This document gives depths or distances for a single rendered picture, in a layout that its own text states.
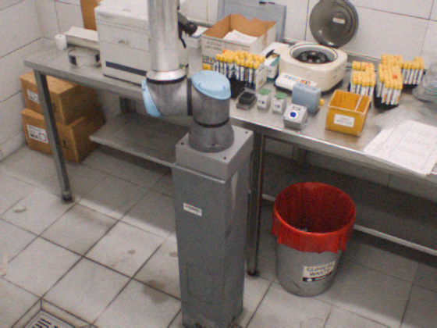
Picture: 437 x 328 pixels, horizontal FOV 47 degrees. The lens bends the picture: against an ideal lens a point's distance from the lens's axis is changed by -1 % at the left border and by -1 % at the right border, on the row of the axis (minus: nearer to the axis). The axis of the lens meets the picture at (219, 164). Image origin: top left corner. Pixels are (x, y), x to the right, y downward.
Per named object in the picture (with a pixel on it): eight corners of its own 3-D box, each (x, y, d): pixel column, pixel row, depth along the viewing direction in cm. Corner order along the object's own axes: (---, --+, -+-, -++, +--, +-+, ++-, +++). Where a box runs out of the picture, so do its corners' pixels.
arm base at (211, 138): (214, 158, 161) (214, 133, 155) (179, 140, 168) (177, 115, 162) (243, 137, 170) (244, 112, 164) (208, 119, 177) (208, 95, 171)
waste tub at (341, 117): (323, 129, 188) (327, 105, 182) (332, 112, 198) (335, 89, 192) (360, 137, 184) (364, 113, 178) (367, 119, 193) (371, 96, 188)
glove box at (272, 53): (250, 76, 222) (251, 55, 216) (272, 55, 239) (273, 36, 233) (277, 83, 217) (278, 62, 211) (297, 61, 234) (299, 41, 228)
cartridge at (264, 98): (256, 108, 200) (257, 92, 196) (261, 102, 203) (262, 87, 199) (265, 110, 199) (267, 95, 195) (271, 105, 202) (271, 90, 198)
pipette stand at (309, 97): (289, 109, 199) (290, 87, 193) (297, 102, 204) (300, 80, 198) (311, 117, 194) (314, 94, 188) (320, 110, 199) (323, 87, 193)
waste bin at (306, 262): (250, 285, 241) (255, 215, 214) (281, 237, 267) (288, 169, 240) (328, 316, 226) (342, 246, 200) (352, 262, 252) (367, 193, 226)
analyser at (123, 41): (101, 75, 222) (92, 8, 205) (138, 51, 242) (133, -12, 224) (161, 90, 211) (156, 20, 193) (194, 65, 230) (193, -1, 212)
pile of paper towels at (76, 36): (60, 41, 252) (58, 32, 249) (74, 34, 259) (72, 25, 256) (100, 51, 242) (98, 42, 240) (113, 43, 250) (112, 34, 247)
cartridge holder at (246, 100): (235, 107, 201) (236, 98, 199) (245, 97, 207) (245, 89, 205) (247, 110, 199) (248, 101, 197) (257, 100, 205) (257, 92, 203)
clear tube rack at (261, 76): (212, 80, 219) (212, 65, 214) (223, 71, 226) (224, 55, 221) (256, 91, 211) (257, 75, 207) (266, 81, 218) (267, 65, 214)
